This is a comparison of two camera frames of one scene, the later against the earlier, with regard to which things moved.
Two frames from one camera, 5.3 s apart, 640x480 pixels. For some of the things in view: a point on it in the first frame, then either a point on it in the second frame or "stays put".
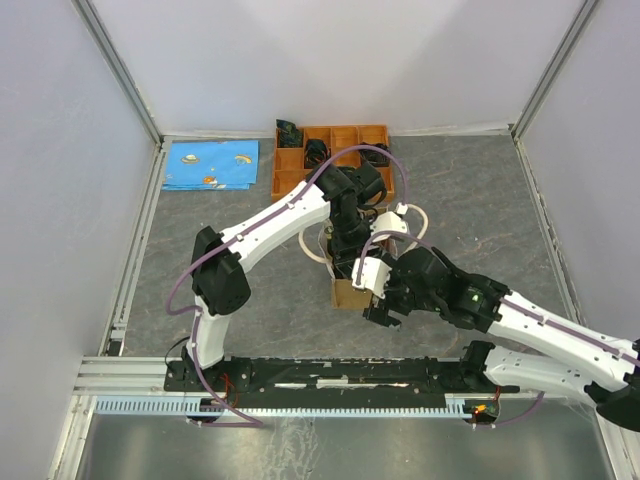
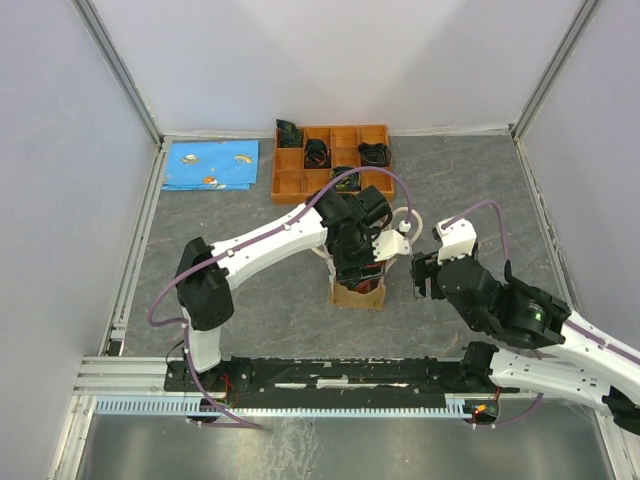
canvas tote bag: (425, 224) to (341, 296)
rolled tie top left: (289, 135) stays put
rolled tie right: (376, 157) stays put
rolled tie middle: (316, 153) stays put
